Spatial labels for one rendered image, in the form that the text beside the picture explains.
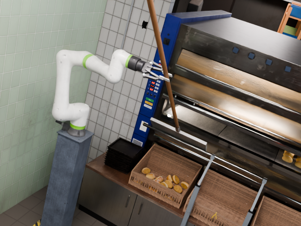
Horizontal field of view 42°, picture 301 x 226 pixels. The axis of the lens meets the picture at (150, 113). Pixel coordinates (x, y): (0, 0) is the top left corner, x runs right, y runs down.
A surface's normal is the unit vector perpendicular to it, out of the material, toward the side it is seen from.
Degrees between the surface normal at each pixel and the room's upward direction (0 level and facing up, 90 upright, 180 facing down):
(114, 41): 90
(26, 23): 90
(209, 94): 70
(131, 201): 90
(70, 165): 90
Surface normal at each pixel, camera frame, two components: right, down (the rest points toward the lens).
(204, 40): -0.43, 0.25
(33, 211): 0.26, -0.89
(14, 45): 0.87, 0.39
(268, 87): -0.31, -0.07
